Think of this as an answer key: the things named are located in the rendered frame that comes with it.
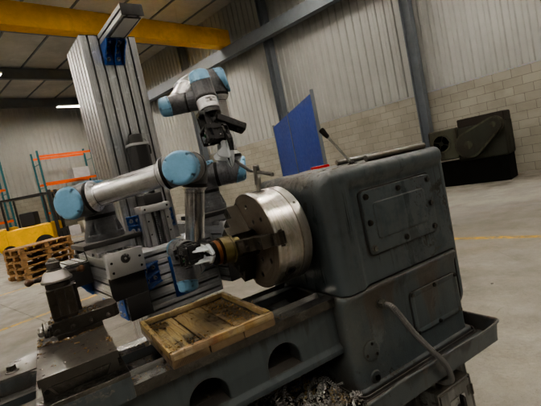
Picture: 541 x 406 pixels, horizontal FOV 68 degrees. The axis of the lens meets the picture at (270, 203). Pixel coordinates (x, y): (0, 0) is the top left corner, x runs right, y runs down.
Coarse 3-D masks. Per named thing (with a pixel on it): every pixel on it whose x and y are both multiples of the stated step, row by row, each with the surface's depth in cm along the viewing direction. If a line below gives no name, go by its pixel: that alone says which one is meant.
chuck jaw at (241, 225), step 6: (234, 204) 136; (228, 210) 132; (234, 210) 133; (228, 216) 133; (234, 216) 131; (240, 216) 132; (228, 222) 129; (234, 222) 130; (240, 222) 131; (228, 228) 128; (234, 228) 129; (240, 228) 129; (246, 228) 130; (252, 228) 131; (222, 234) 130; (234, 234) 127; (240, 234) 129; (246, 234) 132
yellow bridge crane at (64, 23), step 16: (0, 0) 950; (0, 16) 947; (16, 16) 971; (32, 16) 997; (48, 16) 1024; (64, 16) 1052; (80, 16) 1081; (96, 16) 1113; (32, 32) 1025; (48, 32) 1044; (64, 32) 1064; (80, 32) 1083; (96, 32) 1109; (144, 32) 1216; (160, 32) 1256; (176, 32) 1300; (192, 32) 1346; (208, 32) 1393; (224, 32) 1447; (208, 48) 1434
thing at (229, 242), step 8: (216, 240) 123; (224, 240) 122; (232, 240) 122; (216, 248) 120; (224, 248) 121; (232, 248) 122; (216, 256) 127; (224, 256) 121; (232, 256) 122; (216, 264) 122
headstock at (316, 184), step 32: (384, 160) 132; (416, 160) 139; (320, 192) 120; (352, 192) 126; (384, 192) 132; (416, 192) 139; (320, 224) 123; (352, 224) 123; (384, 224) 131; (416, 224) 138; (448, 224) 149; (320, 256) 127; (352, 256) 122; (384, 256) 132; (416, 256) 140; (320, 288) 131; (352, 288) 122
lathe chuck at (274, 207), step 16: (272, 192) 127; (240, 208) 133; (256, 208) 123; (272, 208) 120; (288, 208) 122; (256, 224) 125; (272, 224) 117; (288, 224) 119; (288, 240) 118; (256, 256) 130; (272, 256) 121; (288, 256) 119; (256, 272) 133; (272, 272) 123
